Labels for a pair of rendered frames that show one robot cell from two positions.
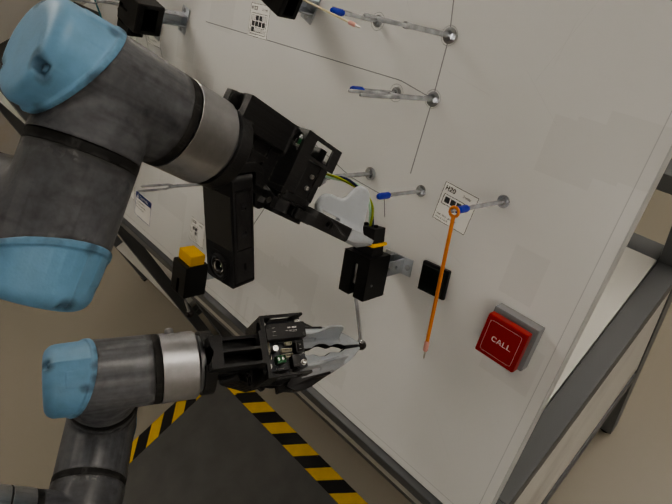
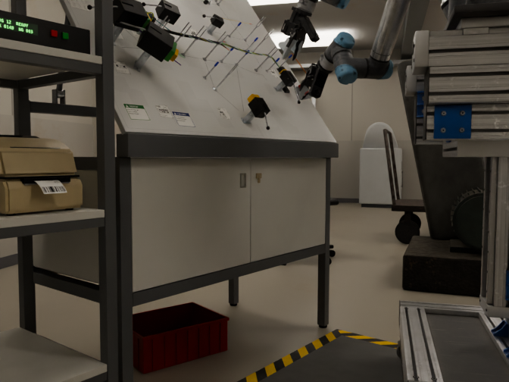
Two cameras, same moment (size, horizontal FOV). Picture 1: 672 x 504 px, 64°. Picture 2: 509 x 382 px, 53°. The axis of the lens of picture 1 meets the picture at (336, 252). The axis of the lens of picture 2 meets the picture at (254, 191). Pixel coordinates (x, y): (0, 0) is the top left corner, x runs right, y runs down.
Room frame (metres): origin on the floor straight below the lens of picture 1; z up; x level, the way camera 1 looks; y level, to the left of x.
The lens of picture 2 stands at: (1.38, 1.98, 0.80)
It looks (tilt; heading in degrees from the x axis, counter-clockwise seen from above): 4 degrees down; 248
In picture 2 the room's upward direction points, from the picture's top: straight up
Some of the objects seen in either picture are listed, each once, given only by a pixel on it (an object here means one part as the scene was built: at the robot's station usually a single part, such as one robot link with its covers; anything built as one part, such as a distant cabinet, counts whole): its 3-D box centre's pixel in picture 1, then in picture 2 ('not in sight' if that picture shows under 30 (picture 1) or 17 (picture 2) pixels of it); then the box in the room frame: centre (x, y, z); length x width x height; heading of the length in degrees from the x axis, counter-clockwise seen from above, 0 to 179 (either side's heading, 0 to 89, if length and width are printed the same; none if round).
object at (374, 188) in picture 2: not in sight; (381, 164); (-3.67, -4.97, 0.68); 0.68 x 0.60 x 1.37; 144
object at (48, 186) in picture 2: not in sight; (50, 186); (1.38, 0.64, 0.73); 0.06 x 0.05 x 0.03; 33
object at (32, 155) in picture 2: not in sight; (14, 172); (1.47, 0.50, 0.76); 0.30 x 0.21 x 0.20; 123
